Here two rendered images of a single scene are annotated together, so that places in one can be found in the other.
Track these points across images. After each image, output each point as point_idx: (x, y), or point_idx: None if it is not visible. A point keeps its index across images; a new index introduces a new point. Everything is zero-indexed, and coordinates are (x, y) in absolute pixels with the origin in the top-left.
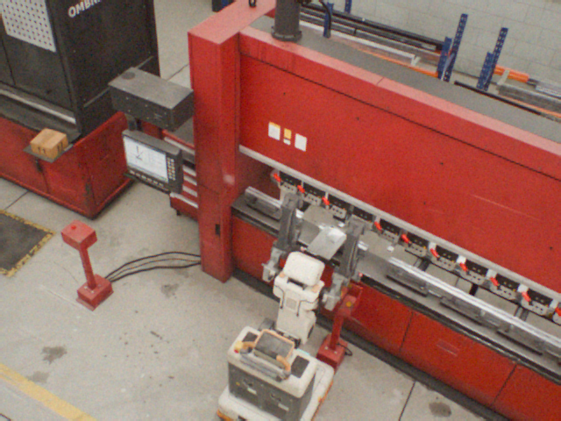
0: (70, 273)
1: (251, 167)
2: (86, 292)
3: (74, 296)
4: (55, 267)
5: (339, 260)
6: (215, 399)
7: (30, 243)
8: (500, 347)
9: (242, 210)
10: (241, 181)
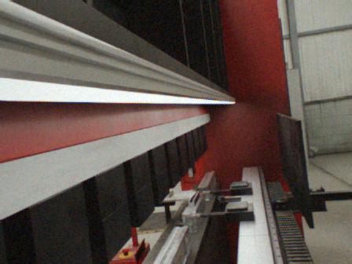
0: (151, 244)
1: (225, 155)
2: (130, 247)
3: None
4: (152, 240)
5: (167, 225)
6: None
7: (163, 227)
8: None
9: (192, 187)
10: (209, 163)
